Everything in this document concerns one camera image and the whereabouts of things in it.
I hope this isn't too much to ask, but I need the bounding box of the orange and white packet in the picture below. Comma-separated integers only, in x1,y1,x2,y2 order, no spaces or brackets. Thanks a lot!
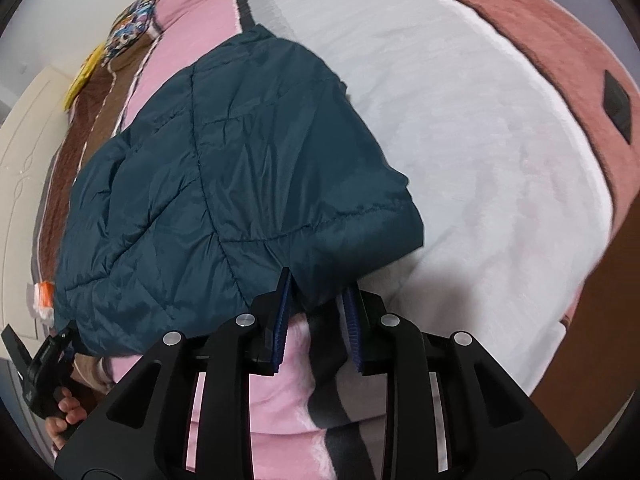
31,280,57,322

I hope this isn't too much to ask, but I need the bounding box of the colourful patterned pillow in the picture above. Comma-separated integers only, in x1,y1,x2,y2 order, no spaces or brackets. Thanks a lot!
102,0,167,65

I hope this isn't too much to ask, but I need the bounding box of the white bed headboard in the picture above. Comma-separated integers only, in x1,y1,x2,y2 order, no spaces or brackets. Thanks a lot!
0,66,72,351

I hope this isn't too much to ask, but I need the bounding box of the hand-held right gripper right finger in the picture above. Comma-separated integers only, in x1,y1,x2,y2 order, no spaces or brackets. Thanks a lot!
340,287,578,480

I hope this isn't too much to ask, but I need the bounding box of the striped fleece blanket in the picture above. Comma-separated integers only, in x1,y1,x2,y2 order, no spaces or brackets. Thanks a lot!
30,0,640,480

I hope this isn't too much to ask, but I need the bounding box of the person's left hand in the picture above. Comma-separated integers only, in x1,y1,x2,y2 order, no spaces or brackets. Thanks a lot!
44,385,95,450

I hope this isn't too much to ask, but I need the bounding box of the black blanket label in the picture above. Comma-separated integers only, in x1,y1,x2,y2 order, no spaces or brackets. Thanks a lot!
601,69,640,147

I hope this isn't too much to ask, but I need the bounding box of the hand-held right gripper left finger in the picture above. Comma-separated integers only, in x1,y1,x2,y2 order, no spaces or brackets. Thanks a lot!
54,267,297,480

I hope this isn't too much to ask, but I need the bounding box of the yellow pillow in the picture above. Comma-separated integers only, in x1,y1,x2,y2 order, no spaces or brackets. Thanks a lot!
64,44,105,112

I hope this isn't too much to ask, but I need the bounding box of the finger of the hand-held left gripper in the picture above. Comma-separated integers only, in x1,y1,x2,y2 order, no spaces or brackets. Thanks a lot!
0,325,32,368

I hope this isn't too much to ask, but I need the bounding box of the teal quilted puffer jacket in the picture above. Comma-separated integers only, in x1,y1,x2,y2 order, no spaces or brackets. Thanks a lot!
52,25,427,360

